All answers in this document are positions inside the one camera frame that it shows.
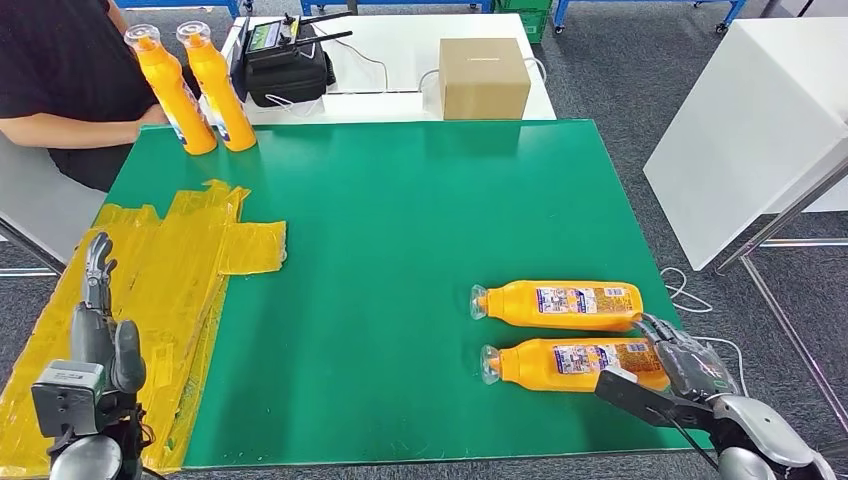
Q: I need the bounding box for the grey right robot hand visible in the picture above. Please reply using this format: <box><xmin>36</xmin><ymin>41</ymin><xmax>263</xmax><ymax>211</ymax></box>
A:
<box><xmin>632</xmin><ymin>313</ymin><xmax>741</xmax><ymax>403</ymax></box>

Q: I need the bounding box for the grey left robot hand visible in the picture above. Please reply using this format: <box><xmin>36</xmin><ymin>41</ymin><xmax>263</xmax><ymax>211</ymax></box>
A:
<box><xmin>69</xmin><ymin>231</ymin><xmax>148</xmax><ymax>395</ymax></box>

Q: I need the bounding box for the orange bottle with clear cap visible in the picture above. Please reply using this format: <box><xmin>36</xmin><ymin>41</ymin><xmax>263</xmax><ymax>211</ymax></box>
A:
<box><xmin>124</xmin><ymin>23</ymin><xmax>219</xmax><ymax>157</ymax></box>
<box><xmin>480</xmin><ymin>338</ymin><xmax>670</xmax><ymax>393</ymax></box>
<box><xmin>176</xmin><ymin>21</ymin><xmax>258</xmax><ymax>153</ymax></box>
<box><xmin>469</xmin><ymin>280</ymin><xmax>645</xmax><ymax>333</ymax></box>

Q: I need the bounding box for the yellow taped sheet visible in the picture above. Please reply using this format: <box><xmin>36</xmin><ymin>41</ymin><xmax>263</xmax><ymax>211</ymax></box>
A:
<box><xmin>0</xmin><ymin>179</ymin><xmax>289</xmax><ymax>480</ymax></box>

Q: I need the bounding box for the grey seat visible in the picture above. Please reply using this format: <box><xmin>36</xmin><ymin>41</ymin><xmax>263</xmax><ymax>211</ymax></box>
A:
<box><xmin>0</xmin><ymin>132</ymin><xmax>107</xmax><ymax>276</ymax></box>

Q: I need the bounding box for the large white table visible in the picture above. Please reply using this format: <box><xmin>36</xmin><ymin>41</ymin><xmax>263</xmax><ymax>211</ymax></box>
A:
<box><xmin>642</xmin><ymin>17</ymin><xmax>848</xmax><ymax>273</ymax></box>

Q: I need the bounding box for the person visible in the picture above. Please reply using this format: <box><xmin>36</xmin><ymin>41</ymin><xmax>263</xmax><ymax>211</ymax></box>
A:
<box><xmin>0</xmin><ymin>0</ymin><xmax>172</xmax><ymax>193</ymax></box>

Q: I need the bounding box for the dark laptop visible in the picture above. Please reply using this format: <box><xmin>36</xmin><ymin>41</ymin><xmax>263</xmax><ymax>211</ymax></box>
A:
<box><xmin>223</xmin><ymin>18</ymin><xmax>252</xmax><ymax>106</ymax></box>

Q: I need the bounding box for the black carry case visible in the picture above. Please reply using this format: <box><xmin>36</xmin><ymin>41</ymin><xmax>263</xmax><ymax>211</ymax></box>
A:
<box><xmin>241</xmin><ymin>39</ymin><xmax>337</xmax><ymax>109</ymax></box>

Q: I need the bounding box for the remote controller with antennas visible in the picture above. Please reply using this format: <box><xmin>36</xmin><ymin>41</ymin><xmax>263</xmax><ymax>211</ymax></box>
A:
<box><xmin>243</xmin><ymin>11</ymin><xmax>354</xmax><ymax>68</ymax></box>

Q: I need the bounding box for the brown cardboard box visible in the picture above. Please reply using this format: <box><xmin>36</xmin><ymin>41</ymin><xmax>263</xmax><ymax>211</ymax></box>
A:
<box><xmin>437</xmin><ymin>37</ymin><xmax>532</xmax><ymax>123</ymax></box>

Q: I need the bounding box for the flat white box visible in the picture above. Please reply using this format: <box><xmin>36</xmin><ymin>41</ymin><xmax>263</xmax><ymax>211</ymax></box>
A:
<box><xmin>321</xmin><ymin>91</ymin><xmax>426</xmax><ymax>125</ymax></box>

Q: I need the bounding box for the green plastic crate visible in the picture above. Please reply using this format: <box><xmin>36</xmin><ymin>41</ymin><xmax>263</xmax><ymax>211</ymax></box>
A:
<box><xmin>495</xmin><ymin>0</ymin><xmax>554</xmax><ymax>45</ymax></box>

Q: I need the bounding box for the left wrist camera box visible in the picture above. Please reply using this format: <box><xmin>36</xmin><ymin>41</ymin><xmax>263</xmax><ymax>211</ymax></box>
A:
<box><xmin>31</xmin><ymin>359</ymin><xmax>107</xmax><ymax>439</ymax></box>

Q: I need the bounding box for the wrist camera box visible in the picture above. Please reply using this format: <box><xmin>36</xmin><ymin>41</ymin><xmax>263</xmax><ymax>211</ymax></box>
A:
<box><xmin>594</xmin><ymin>367</ymin><xmax>715</xmax><ymax>432</ymax></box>
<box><xmin>31</xmin><ymin>359</ymin><xmax>107</xmax><ymax>439</ymax></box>

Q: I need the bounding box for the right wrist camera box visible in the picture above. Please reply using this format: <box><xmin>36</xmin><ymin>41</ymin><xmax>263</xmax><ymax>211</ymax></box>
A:
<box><xmin>594</xmin><ymin>367</ymin><xmax>715</xmax><ymax>432</ymax></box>

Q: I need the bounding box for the metal table leg frame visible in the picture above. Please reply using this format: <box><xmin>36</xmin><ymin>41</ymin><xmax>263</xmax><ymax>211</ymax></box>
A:
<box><xmin>714</xmin><ymin>155</ymin><xmax>848</xmax><ymax>435</ymax></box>

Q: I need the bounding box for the blue metal frame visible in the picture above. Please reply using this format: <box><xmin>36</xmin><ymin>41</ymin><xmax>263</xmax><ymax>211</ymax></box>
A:
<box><xmin>553</xmin><ymin>0</ymin><xmax>749</xmax><ymax>34</ymax></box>
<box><xmin>115</xmin><ymin>0</ymin><xmax>243</xmax><ymax>20</ymax></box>
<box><xmin>301</xmin><ymin>0</ymin><xmax>495</xmax><ymax>16</ymax></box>

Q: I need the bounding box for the thin white cable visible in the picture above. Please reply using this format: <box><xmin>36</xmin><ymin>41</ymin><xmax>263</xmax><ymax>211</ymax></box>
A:
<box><xmin>309</xmin><ymin>25</ymin><xmax>392</xmax><ymax>95</ymax></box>

